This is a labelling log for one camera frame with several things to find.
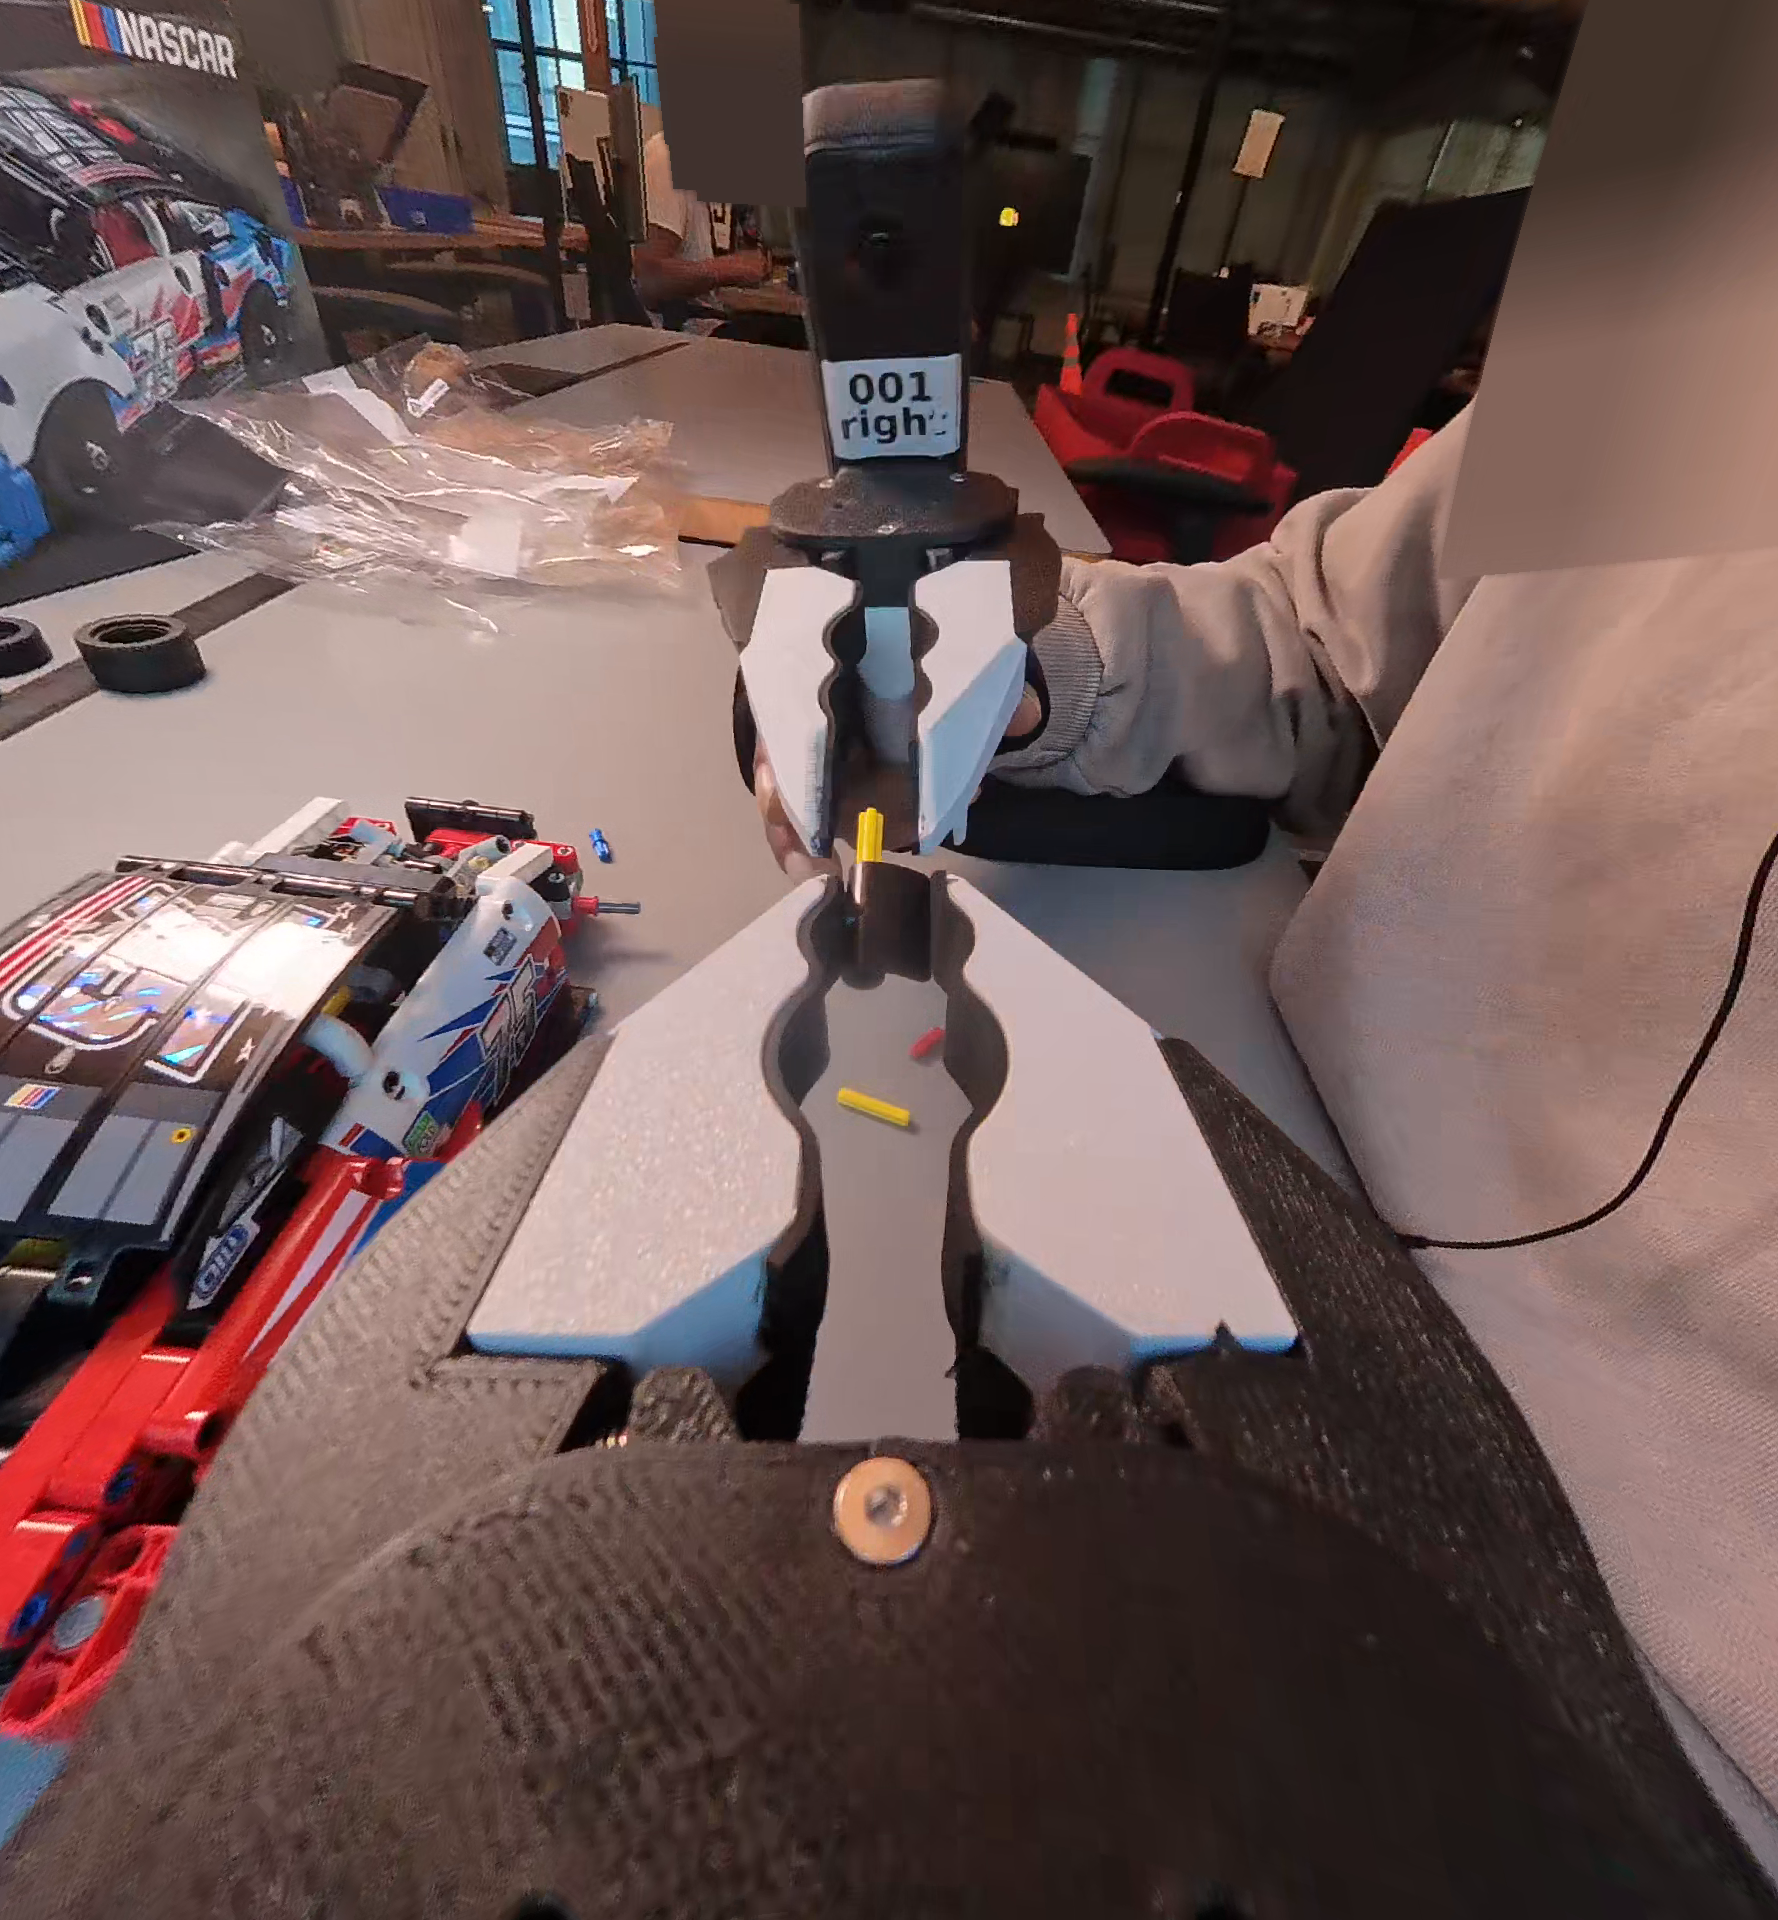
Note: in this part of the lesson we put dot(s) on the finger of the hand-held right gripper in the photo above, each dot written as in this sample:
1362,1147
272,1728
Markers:
792,675
972,675

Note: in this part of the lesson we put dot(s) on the black chair armrest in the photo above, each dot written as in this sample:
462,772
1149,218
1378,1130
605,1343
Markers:
1130,824

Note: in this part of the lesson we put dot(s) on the person's right forearm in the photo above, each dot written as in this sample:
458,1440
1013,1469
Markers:
1206,661

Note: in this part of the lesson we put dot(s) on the black lego set box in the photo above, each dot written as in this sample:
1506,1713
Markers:
78,227

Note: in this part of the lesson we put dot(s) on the yellow lego axle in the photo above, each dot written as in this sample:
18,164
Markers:
870,832
875,1111

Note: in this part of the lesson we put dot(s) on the clear plastic bag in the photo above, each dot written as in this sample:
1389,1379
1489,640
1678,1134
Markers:
425,480

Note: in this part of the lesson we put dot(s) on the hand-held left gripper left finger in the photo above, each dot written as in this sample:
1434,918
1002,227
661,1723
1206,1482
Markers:
633,1186

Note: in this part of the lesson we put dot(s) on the lego race car model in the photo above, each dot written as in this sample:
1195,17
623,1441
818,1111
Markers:
155,1125

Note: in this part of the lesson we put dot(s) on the black lego connector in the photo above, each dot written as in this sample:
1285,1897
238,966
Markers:
890,918

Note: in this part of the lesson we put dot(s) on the orange traffic cone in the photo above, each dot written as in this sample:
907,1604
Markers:
1069,362

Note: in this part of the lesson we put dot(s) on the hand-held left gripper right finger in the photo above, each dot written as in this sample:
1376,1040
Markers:
1114,1186

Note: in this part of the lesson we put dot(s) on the red plastic object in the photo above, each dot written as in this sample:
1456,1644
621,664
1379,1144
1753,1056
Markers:
1175,449

